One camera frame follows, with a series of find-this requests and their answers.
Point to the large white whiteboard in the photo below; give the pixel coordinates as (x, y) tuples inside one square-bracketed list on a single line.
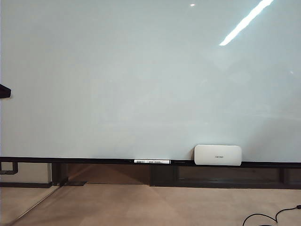
[(141, 77)]

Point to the white marker pen black cap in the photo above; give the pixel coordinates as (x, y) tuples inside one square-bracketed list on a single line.
[(152, 161)]

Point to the black whiteboard tray ledge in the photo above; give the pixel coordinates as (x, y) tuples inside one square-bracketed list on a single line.
[(70, 161)]

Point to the white rectangular board eraser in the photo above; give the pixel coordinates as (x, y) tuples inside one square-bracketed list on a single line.
[(217, 155)]

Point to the black floor plate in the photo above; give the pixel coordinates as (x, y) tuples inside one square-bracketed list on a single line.
[(77, 183)]

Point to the black wall pipe bracket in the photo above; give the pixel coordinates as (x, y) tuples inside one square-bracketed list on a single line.
[(15, 167)]

